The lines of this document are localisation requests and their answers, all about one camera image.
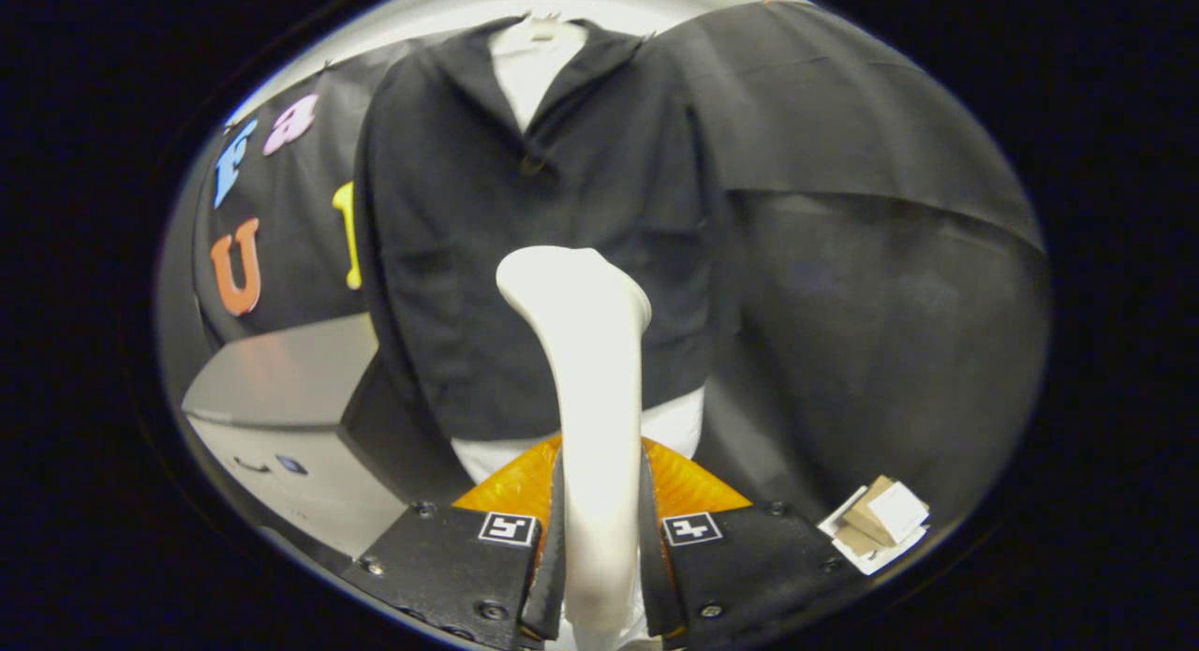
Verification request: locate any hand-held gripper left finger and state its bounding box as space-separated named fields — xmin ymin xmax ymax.
xmin=339 ymin=436 xmax=566 ymax=651

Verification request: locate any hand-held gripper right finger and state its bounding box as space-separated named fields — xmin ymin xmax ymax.
xmin=640 ymin=436 xmax=867 ymax=651

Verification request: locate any grey cabinet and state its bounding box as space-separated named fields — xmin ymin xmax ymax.
xmin=183 ymin=314 xmax=469 ymax=560

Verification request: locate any black blazer jacket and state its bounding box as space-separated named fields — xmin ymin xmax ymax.
xmin=354 ymin=16 xmax=741 ymax=443

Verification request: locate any cardboard box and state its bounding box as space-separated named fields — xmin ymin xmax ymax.
xmin=820 ymin=475 xmax=930 ymax=575

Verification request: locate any black backdrop cloth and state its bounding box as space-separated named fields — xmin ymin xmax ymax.
xmin=155 ymin=0 xmax=1050 ymax=540

